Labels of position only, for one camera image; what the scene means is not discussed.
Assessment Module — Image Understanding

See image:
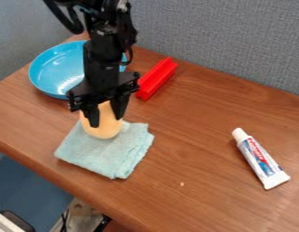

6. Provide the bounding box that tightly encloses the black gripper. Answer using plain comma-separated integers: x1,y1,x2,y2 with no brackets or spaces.
66,41,140,128

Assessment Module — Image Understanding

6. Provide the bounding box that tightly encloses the light blue cloth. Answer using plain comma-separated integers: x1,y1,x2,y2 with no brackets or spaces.
54,121,155,179

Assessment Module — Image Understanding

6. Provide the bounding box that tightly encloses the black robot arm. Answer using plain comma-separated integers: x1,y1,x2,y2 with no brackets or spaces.
44,0,140,128

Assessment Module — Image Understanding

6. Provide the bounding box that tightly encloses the blue plate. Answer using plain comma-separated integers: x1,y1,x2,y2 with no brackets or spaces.
28,40,128,101

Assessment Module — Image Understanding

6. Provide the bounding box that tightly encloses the red plastic block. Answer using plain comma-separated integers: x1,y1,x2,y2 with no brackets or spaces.
136,57,177,101

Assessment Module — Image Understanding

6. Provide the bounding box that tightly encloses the grey table leg base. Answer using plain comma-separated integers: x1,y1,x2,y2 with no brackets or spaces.
49,198,111,232

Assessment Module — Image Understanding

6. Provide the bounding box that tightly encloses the white black object corner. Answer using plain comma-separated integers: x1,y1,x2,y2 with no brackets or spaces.
0,210,36,232

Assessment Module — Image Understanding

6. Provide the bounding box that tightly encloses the white toothpaste tube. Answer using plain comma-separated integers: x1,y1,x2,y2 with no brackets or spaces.
232,128,291,190

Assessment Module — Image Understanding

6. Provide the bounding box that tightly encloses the black cable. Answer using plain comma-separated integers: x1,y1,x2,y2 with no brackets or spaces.
41,0,85,35

